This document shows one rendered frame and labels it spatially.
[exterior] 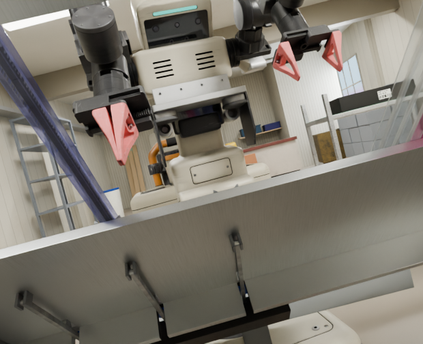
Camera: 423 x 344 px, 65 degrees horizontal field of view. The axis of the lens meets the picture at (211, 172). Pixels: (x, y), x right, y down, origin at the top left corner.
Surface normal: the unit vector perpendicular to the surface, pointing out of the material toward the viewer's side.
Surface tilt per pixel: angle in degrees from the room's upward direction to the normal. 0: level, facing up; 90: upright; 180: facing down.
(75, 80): 90
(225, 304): 47
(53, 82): 90
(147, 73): 98
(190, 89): 90
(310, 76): 90
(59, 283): 137
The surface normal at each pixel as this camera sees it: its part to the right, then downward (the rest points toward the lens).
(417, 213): 0.23, 0.73
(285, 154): 0.01, 0.04
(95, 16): 0.01, -0.55
